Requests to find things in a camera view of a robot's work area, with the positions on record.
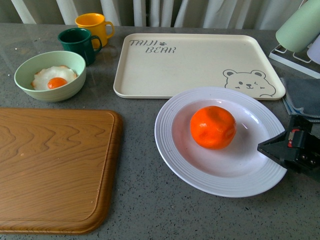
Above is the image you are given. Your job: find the white wire cup rack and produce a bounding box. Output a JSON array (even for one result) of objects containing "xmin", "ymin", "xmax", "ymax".
[{"xmin": 269, "ymin": 44, "xmax": 320, "ymax": 79}]

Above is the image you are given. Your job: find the fake fried egg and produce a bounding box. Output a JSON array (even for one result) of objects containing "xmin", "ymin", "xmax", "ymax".
[{"xmin": 31, "ymin": 65, "xmax": 78, "ymax": 91}]

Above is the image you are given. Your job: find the cream bear tray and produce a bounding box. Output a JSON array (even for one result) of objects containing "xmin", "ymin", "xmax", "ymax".
[{"xmin": 113, "ymin": 33, "xmax": 286, "ymax": 101}]

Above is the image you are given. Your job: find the yellow mug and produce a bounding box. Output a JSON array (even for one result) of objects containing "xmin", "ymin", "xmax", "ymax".
[{"xmin": 75, "ymin": 13, "xmax": 115, "ymax": 47}]

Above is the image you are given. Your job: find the wooden cutting board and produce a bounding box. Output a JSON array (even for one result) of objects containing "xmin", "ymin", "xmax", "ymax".
[{"xmin": 0, "ymin": 107, "xmax": 123, "ymax": 235}]

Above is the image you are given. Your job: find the purple plastic cup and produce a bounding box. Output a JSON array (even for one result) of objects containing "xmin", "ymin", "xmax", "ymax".
[{"xmin": 307, "ymin": 35, "xmax": 320, "ymax": 65}]

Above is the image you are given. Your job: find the grey folded cloth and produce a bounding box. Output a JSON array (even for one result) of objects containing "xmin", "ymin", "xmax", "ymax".
[{"xmin": 280, "ymin": 77, "xmax": 320, "ymax": 123}]

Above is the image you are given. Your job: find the orange fruit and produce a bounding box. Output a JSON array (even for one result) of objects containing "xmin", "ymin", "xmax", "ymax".
[{"xmin": 190, "ymin": 106, "xmax": 237, "ymax": 150}]

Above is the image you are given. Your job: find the green plastic cup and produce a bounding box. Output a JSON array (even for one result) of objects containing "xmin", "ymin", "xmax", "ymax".
[{"xmin": 275, "ymin": 0, "xmax": 320, "ymax": 52}]

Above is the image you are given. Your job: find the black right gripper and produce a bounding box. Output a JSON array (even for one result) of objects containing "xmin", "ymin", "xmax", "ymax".
[{"xmin": 257, "ymin": 115, "xmax": 320, "ymax": 178}]

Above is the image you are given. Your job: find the white ridged plate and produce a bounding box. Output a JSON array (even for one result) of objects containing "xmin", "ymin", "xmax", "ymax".
[{"xmin": 154, "ymin": 87, "xmax": 287, "ymax": 198}]

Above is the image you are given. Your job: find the light green bowl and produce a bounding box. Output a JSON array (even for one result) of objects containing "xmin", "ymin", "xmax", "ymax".
[{"xmin": 14, "ymin": 51, "xmax": 86, "ymax": 102}]

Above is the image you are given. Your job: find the white curtain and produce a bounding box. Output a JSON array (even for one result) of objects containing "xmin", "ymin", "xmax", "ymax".
[{"xmin": 0, "ymin": 0, "xmax": 304, "ymax": 30}]

